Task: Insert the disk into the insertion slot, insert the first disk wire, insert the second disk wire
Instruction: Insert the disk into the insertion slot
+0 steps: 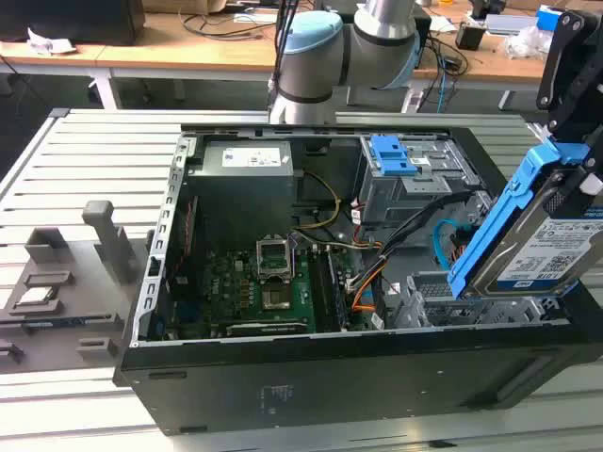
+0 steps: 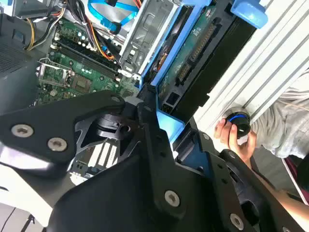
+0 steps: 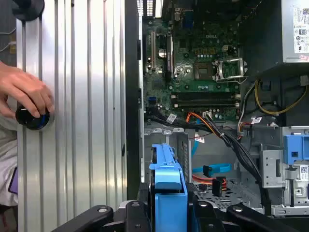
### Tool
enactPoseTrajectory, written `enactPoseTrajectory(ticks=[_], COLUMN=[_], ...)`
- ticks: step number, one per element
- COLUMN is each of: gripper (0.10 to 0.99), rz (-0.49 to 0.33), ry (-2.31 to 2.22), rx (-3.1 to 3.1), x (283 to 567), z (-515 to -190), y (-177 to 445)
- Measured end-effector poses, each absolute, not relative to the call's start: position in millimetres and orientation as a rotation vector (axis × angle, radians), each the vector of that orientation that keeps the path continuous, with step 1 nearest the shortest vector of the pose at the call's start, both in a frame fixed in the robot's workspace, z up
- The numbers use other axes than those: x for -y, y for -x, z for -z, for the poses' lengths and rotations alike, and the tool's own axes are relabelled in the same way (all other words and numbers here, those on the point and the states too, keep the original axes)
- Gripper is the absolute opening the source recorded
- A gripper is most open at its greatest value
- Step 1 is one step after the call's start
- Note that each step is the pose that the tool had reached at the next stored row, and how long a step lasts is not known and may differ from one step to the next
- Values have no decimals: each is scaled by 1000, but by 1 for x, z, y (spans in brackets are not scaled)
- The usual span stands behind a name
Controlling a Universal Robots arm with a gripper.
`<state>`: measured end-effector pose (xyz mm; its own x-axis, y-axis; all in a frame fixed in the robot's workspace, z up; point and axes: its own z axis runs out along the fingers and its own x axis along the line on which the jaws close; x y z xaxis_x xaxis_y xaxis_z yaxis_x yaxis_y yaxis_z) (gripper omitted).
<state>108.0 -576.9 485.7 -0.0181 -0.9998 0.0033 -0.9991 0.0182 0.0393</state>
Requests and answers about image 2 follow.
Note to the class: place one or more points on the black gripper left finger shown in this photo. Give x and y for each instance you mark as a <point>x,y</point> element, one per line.
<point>36,125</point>

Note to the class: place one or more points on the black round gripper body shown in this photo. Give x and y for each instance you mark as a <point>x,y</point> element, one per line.
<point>108,205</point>

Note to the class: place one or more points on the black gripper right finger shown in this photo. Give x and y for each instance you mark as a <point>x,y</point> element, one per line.
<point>224,174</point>

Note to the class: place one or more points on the round black blue-ringed tool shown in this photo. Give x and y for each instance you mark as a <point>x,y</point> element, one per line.
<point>239,120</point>

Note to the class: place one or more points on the hard disk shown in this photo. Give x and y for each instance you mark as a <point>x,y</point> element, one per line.
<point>190,48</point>

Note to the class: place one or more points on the person hand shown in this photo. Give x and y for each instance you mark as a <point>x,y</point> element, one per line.
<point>235,142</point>

